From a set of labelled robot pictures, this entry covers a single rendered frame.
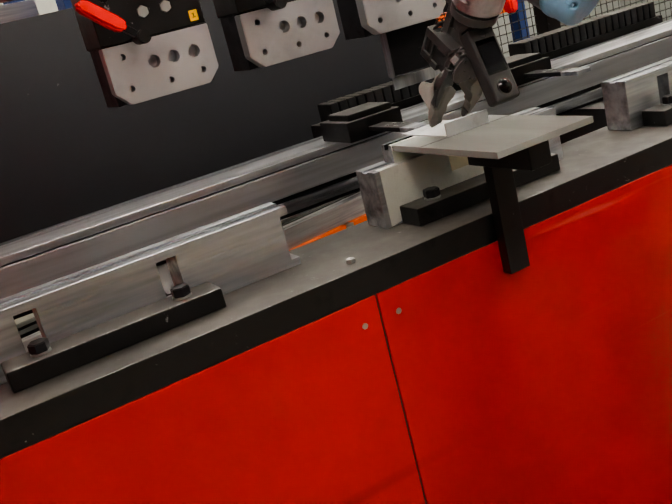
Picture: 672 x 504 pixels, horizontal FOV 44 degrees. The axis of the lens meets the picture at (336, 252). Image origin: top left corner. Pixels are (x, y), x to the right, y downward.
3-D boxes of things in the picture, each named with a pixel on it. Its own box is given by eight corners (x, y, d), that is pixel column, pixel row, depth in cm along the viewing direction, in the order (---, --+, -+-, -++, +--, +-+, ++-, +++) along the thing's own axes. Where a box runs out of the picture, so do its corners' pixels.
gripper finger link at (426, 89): (416, 108, 137) (439, 61, 131) (437, 131, 135) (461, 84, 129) (401, 109, 136) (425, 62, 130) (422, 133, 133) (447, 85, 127)
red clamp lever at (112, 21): (81, -5, 103) (153, 32, 108) (74, -1, 106) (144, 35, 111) (76, 9, 103) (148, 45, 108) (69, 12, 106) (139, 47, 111)
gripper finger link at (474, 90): (460, 89, 141) (463, 50, 133) (482, 112, 138) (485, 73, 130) (445, 98, 140) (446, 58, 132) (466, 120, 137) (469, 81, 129)
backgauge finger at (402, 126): (395, 146, 142) (389, 117, 140) (323, 141, 164) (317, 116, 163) (451, 126, 146) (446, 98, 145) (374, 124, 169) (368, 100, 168)
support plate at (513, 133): (498, 159, 113) (496, 152, 113) (392, 151, 136) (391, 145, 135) (594, 122, 120) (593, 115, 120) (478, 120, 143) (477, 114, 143)
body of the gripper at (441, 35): (456, 46, 134) (475, -20, 125) (489, 79, 130) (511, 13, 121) (417, 58, 131) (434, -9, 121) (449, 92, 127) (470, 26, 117)
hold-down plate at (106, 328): (13, 394, 106) (5, 373, 105) (7, 382, 111) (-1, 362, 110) (227, 306, 118) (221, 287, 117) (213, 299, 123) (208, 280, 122)
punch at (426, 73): (398, 90, 135) (385, 31, 133) (391, 90, 137) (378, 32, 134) (447, 74, 140) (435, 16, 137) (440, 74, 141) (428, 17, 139)
